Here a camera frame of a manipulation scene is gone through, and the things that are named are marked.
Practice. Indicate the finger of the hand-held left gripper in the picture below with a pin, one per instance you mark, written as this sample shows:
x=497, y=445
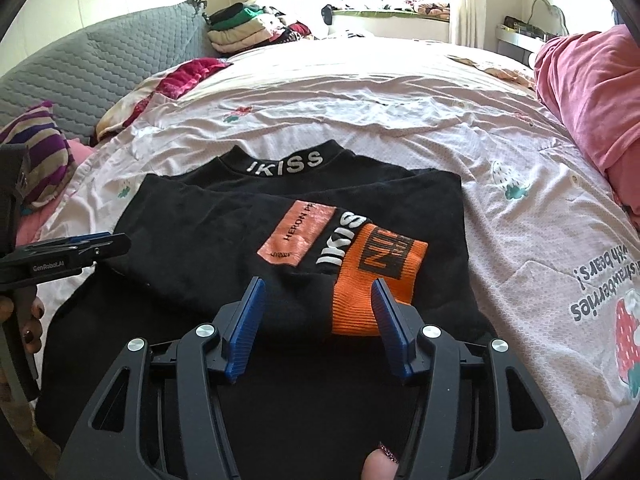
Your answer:
x=112, y=247
x=90, y=238

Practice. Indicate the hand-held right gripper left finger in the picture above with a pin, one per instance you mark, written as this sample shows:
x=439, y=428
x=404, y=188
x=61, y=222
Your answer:
x=245, y=320

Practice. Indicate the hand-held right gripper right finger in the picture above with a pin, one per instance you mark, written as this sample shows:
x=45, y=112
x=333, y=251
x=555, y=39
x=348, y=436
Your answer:
x=392, y=330

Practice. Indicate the black sweater with orange cuffs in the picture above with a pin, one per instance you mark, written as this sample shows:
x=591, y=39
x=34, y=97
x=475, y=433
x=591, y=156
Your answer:
x=200, y=220

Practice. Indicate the pile of folded clothes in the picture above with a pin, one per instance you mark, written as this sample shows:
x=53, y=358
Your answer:
x=250, y=30

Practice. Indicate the person's left hand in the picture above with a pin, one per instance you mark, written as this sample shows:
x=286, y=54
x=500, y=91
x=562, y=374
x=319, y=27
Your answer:
x=34, y=337

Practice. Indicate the person's right hand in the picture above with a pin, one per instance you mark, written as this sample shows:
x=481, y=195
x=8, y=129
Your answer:
x=377, y=465

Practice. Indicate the pink cloth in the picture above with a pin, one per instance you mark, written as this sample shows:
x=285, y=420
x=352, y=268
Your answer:
x=80, y=150

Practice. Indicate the purple striped pillow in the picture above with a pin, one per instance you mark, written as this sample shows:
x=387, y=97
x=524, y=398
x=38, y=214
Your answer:
x=40, y=145

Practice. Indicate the grey quilted headboard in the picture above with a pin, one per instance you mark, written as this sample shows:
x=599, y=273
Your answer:
x=100, y=60

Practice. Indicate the red floral cloth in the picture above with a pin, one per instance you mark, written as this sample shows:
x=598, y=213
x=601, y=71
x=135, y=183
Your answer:
x=195, y=72

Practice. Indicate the printed pale pink bedsheet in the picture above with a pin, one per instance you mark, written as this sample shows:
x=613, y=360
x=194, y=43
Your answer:
x=450, y=125

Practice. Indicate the beige patterned cloth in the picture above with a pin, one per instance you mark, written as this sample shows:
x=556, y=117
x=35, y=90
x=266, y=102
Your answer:
x=505, y=72

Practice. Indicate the white bedside shelf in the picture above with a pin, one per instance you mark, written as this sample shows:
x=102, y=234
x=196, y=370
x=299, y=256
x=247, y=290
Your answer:
x=515, y=47

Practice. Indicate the pink quilt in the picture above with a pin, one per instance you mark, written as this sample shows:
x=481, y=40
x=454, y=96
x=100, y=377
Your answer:
x=600, y=100

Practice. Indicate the green windowsill cover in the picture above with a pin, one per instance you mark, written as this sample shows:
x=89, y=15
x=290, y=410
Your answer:
x=390, y=14

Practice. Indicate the small black object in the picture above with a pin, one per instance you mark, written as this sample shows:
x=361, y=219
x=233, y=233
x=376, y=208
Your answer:
x=327, y=14

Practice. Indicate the crumpled patterned laundry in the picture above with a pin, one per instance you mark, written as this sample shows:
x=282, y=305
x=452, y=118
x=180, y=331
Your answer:
x=425, y=7

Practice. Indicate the white curtain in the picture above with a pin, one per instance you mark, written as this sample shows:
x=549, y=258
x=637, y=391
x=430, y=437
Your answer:
x=467, y=0

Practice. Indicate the white curved lamp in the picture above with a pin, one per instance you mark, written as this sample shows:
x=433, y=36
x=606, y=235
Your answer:
x=559, y=22

